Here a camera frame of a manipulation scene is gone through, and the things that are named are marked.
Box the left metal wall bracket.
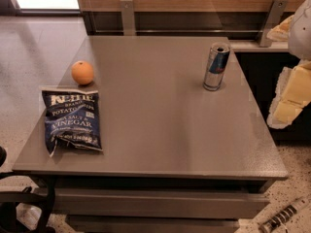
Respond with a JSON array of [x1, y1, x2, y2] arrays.
[[121, 0, 136, 36]]

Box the orange fruit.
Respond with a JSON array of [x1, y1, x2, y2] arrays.
[[71, 61, 94, 85]]

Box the blue kettle chip bag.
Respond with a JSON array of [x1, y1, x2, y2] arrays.
[[42, 88, 102, 156]]

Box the metal wall bracket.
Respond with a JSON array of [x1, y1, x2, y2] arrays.
[[121, 0, 136, 36], [257, 0, 289, 48]]

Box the silver blue redbull can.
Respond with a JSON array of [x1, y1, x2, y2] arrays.
[[203, 42, 230, 91]]

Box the right metal wall bracket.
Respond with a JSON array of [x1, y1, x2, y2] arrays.
[[257, 0, 289, 48]]

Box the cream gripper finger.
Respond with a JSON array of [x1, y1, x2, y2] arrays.
[[267, 16, 294, 42], [266, 61, 311, 129]]

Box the grey drawer front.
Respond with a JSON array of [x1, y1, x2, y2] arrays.
[[52, 188, 268, 219]]

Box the black chair base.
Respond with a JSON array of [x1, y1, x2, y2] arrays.
[[0, 146, 56, 233]]

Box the striped tube on floor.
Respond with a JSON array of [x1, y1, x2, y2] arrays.
[[259, 197, 310, 233]]

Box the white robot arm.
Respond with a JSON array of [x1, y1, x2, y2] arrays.
[[266, 0, 311, 129]]

